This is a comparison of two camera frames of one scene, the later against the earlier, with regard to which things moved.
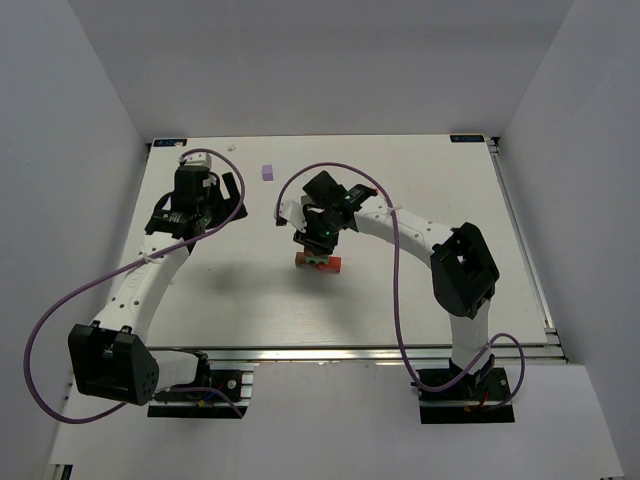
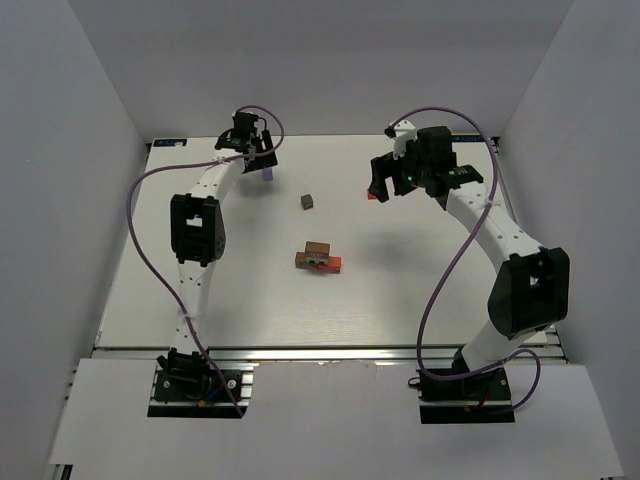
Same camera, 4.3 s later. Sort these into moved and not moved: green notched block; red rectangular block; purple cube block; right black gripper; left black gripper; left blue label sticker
Moved: left black gripper; right black gripper
Not moved: purple cube block; green notched block; left blue label sticker; red rectangular block
